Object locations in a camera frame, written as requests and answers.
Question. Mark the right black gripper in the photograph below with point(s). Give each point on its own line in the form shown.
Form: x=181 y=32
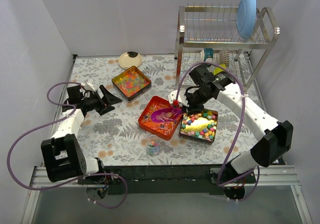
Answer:
x=191 y=103

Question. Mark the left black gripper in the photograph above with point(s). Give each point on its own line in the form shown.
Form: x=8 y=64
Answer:
x=102 y=103

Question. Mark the dark tin pastel star candies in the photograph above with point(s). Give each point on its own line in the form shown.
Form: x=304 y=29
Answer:
x=200 y=127

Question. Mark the purple plastic scoop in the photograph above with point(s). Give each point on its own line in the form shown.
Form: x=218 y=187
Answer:
x=168 y=114

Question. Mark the clear glass jar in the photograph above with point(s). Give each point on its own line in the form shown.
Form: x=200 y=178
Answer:
x=152 y=145

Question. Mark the orange tin of lollipops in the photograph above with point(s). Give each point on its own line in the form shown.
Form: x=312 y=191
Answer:
x=164 y=130

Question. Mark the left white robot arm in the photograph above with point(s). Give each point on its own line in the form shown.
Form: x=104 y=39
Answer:
x=62 y=154

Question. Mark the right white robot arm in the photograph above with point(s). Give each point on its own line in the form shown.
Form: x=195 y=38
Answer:
x=274 y=137

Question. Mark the dark tin translucent star candies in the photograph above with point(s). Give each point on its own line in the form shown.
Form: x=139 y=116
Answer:
x=131 y=83

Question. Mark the yellow green bowl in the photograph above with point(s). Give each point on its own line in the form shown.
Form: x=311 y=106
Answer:
x=219 y=69

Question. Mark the floral table mat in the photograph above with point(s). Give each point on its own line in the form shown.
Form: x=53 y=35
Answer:
x=117 y=139

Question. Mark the teal white bowl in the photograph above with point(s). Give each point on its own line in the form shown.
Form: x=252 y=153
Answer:
x=206 y=55

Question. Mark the patterned beige bowl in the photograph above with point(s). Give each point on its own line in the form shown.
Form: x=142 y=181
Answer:
x=224 y=57

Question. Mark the cream plate black spot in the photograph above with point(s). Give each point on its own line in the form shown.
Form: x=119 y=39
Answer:
x=129 y=59

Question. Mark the steel dish rack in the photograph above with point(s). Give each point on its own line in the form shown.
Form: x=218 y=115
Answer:
x=200 y=27

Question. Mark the black base bar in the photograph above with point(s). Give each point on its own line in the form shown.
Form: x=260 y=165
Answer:
x=169 y=179

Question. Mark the blue plate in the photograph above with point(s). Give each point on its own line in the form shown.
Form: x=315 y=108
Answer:
x=246 y=18

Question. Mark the aluminium frame rail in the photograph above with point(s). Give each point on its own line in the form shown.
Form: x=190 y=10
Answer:
x=274 y=175

